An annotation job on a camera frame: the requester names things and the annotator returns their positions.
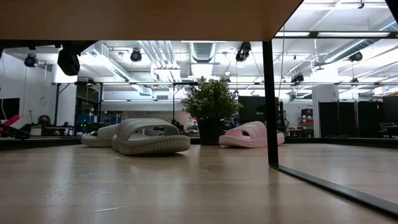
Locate black angled bar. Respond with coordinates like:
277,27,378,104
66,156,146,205
0,124,31,140

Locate black room divider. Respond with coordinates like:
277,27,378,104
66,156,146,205
318,100,384,138

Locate green potted plant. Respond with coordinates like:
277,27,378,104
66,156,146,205
180,75,244,146

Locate black cabinet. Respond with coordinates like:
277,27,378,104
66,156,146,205
238,95,280,125

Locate black wall monitor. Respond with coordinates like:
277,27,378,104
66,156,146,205
0,97,21,121

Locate person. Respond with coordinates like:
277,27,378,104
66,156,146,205
36,114,53,129

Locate silver air duct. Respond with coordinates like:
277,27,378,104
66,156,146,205
190,42,218,64

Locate red bar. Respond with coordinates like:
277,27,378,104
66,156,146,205
0,114,21,133

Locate black overhead light beam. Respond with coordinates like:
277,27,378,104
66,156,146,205
274,30,398,40

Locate grey slide sandal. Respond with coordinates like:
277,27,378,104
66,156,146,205
111,118,192,156
81,123,121,148

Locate pink slide sandal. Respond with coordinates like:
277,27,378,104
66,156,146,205
218,121,285,149

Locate black background rig frame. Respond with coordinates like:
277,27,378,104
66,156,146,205
51,80,200,127

